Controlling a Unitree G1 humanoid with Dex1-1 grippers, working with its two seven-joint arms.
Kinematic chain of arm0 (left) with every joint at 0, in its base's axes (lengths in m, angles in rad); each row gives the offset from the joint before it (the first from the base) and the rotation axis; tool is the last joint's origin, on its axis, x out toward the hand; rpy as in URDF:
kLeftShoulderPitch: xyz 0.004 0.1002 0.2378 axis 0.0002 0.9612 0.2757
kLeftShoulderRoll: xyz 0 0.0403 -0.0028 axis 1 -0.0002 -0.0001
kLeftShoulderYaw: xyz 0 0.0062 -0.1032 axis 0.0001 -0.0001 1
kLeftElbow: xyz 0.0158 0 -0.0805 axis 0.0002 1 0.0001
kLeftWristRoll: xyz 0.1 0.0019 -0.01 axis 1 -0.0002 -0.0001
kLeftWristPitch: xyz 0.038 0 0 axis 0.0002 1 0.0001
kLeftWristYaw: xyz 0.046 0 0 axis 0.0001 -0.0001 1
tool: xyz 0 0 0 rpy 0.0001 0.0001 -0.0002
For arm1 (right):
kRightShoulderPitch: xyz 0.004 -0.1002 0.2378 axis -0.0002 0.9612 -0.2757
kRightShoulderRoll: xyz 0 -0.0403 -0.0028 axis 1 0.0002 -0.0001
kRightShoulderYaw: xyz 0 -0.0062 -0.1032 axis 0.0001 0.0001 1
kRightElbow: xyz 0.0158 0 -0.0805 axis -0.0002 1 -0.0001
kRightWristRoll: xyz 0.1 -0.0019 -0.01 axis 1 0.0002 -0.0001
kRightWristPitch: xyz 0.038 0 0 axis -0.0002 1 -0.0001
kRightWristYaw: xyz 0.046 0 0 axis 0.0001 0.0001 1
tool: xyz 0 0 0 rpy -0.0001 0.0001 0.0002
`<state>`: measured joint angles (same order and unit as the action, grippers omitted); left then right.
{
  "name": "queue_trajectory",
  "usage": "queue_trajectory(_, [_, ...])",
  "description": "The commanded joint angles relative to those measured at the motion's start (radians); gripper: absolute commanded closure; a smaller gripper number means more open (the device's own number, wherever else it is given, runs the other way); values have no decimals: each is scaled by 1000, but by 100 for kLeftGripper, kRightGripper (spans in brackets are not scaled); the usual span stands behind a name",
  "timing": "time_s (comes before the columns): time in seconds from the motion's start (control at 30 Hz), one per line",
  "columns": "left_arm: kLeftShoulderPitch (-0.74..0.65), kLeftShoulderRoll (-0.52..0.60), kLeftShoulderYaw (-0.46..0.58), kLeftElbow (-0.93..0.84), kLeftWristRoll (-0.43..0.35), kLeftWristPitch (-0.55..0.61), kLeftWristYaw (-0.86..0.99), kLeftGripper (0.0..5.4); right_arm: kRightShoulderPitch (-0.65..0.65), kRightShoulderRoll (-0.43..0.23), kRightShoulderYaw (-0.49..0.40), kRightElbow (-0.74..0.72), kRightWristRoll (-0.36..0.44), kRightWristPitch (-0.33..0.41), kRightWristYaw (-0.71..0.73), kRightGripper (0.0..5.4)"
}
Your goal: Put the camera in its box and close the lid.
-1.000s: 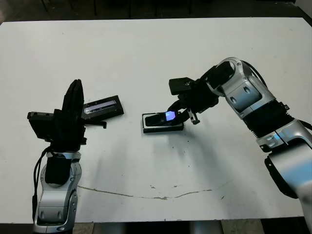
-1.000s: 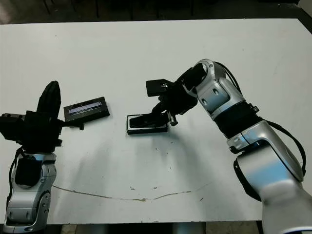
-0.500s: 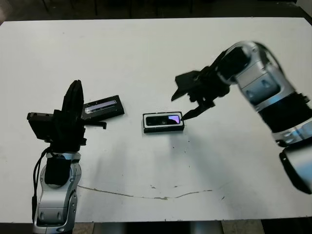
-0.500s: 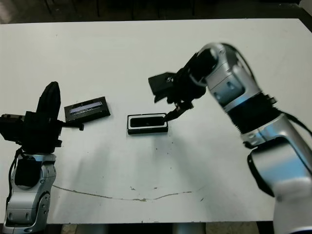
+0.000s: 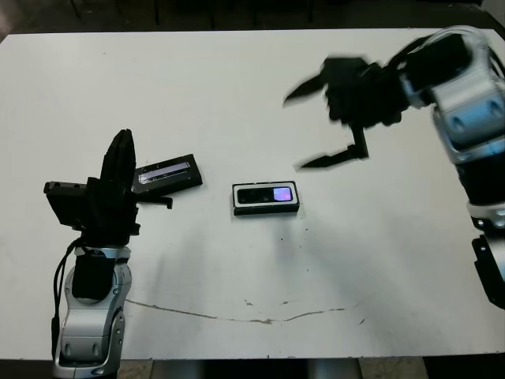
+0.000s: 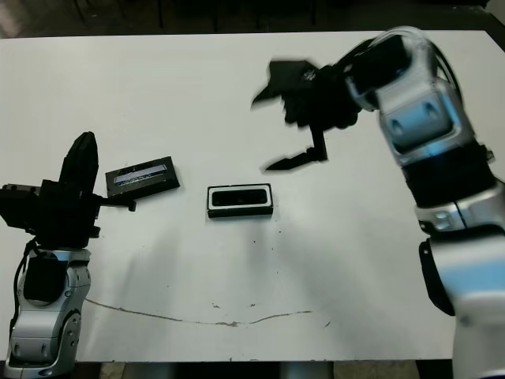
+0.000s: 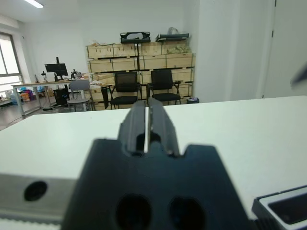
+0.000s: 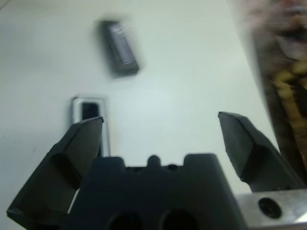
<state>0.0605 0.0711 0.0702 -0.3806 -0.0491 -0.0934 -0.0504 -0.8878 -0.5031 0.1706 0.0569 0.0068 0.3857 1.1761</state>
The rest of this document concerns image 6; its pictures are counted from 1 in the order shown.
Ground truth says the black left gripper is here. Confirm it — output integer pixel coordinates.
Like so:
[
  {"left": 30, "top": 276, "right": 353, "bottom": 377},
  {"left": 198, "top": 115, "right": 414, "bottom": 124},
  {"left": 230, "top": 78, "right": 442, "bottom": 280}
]
[{"left": 35, "top": 132, "right": 137, "bottom": 250}]

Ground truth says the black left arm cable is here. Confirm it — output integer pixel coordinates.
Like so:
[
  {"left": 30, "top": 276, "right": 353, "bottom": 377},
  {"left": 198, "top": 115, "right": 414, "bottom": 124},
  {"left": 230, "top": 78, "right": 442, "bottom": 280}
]
[{"left": 10, "top": 240, "right": 35, "bottom": 328}]

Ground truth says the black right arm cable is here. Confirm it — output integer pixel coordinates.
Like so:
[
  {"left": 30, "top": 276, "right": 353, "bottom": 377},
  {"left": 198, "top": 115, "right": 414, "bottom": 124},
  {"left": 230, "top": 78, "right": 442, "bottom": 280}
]
[{"left": 432, "top": 39, "right": 462, "bottom": 96}]

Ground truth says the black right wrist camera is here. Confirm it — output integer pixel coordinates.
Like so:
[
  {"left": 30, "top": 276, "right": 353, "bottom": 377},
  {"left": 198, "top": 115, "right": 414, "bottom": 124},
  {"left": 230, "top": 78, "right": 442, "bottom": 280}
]
[{"left": 267, "top": 58, "right": 323, "bottom": 96}]

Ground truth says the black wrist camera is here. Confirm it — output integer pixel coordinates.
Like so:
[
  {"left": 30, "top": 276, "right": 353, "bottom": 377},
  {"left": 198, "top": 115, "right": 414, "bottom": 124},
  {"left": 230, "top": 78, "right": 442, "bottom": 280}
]
[
  {"left": 267, "top": 58, "right": 323, "bottom": 96},
  {"left": 0, "top": 183, "right": 43, "bottom": 230}
]

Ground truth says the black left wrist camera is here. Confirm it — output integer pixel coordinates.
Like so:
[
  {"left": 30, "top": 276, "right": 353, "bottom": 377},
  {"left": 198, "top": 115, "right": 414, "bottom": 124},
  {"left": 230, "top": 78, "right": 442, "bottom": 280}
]
[{"left": 0, "top": 183, "right": 43, "bottom": 230}]

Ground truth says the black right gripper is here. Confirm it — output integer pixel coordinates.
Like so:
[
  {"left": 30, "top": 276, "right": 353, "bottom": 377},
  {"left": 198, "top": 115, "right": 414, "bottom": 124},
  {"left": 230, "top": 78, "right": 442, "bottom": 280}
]
[{"left": 251, "top": 62, "right": 361, "bottom": 171}]

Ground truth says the black box lid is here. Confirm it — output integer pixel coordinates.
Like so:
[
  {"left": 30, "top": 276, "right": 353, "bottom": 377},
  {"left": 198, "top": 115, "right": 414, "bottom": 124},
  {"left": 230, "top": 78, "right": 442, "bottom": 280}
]
[{"left": 104, "top": 156, "right": 181, "bottom": 198}]

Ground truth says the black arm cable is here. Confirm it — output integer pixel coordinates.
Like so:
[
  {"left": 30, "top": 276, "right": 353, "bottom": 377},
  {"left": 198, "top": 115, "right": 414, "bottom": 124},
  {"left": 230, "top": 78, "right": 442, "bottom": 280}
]
[
  {"left": 10, "top": 240, "right": 35, "bottom": 328},
  {"left": 432, "top": 39, "right": 462, "bottom": 96}
]

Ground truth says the slim black camera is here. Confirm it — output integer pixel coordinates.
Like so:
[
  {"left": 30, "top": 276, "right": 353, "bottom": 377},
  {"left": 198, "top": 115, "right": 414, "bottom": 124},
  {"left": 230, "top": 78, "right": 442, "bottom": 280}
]
[{"left": 212, "top": 189, "right": 266, "bottom": 208}]

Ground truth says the black box base white inlay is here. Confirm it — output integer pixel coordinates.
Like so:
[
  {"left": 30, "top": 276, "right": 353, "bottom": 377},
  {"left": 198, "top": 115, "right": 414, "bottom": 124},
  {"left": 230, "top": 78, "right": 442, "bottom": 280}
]
[{"left": 205, "top": 182, "right": 274, "bottom": 221}]

